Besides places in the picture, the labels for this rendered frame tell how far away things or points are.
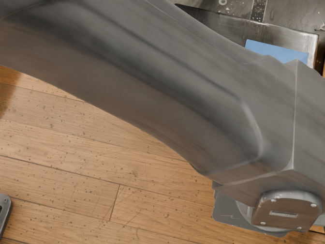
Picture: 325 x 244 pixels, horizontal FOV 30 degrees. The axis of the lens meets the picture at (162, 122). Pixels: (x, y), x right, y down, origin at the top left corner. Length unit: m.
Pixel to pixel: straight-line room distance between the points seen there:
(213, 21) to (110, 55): 0.46
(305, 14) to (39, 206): 0.38
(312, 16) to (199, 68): 0.49
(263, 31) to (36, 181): 0.30
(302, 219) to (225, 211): 0.16
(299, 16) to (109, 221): 0.33
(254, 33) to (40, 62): 0.46
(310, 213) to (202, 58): 0.12
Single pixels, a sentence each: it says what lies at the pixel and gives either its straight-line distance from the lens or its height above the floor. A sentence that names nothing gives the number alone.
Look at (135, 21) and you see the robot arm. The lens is 0.26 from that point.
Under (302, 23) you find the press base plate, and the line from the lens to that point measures 0.75.
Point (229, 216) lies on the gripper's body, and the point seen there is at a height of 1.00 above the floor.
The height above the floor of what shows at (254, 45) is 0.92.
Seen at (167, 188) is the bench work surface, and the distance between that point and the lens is 0.63.
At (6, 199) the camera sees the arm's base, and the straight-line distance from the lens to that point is 0.62.
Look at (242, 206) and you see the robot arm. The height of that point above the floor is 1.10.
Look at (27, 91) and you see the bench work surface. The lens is 0.68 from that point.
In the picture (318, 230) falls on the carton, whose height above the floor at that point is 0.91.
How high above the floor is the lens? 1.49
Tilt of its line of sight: 64 degrees down
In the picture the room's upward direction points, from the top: 6 degrees clockwise
